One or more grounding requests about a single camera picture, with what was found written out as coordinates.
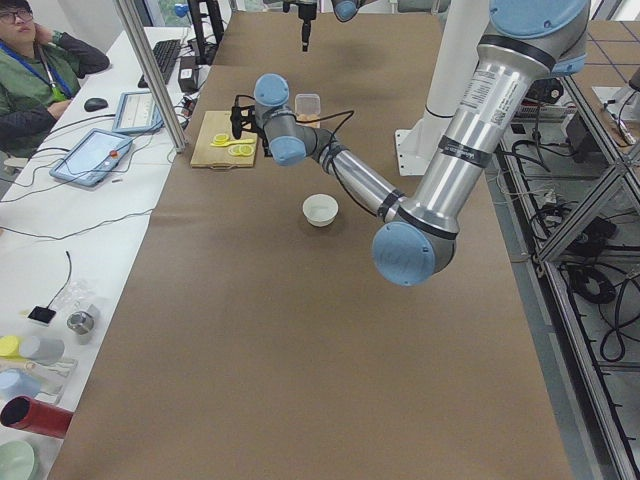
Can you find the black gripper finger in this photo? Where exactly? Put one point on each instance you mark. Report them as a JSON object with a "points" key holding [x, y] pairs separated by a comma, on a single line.
{"points": [[306, 34]]}

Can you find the clear plastic egg box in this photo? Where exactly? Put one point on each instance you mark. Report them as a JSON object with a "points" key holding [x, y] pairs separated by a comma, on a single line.
{"points": [[307, 108]]}

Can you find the lemon slice stack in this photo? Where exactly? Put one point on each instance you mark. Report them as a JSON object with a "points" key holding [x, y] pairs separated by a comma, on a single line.
{"points": [[241, 150]]}

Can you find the lemon slice single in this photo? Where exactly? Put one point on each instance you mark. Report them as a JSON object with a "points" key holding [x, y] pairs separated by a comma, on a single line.
{"points": [[220, 139]]}

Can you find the yellow plastic knife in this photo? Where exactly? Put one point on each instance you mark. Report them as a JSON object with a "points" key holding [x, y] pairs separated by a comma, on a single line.
{"points": [[237, 142]]}

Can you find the black keyboard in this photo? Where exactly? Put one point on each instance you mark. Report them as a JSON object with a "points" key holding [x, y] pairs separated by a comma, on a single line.
{"points": [[166, 53]]}

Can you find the far teach pendant tablet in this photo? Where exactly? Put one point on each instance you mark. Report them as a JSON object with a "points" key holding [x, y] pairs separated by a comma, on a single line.
{"points": [[137, 113]]}

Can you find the teach pendant tablet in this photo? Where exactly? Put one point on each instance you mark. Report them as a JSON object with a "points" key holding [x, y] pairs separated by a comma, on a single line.
{"points": [[137, 113], [92, 158]]}

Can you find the white bowl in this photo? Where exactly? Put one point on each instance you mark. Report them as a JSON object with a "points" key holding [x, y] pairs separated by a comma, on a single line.
{"points": [[320, 210]]}

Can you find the near teach pendant tablet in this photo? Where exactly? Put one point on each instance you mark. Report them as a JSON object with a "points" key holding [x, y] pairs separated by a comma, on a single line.
{"points": [[92, 158]]}

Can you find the black computer mouse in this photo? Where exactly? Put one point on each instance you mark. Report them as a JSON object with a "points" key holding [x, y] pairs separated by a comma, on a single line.
{"points": [[95, 104]]}

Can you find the seated person green jacket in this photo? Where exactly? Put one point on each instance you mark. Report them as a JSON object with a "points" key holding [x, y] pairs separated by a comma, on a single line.
{"points": [[40, 73]]}

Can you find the steel cup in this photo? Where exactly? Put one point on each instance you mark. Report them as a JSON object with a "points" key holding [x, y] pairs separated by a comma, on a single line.
{"points": [[82, 323]]}

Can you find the small black square pad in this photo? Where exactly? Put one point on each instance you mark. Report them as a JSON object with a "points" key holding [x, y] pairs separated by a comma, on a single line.
{"points": [[42, 315]]}

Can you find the grey cup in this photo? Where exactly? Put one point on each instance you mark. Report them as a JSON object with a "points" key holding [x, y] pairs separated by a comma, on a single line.
{"points": [[45, 351]]}

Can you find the yellow cup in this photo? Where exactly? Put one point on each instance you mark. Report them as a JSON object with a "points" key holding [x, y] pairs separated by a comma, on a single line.
{"points": [[10, 346]]}

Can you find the light blue cup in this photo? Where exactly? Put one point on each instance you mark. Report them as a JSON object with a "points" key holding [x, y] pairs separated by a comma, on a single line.
{"points": [[15, 382]]}

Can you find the red thermos bottle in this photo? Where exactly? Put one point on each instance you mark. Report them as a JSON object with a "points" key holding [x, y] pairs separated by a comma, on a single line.
{"points": [[34, 416]]}

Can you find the green bowl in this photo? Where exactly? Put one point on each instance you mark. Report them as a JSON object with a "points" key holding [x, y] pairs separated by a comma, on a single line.
{"points": [[18, 461]]}

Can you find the aluminium frame post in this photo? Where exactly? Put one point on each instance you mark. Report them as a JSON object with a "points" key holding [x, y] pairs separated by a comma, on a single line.
{"points": [[134, 29]]}

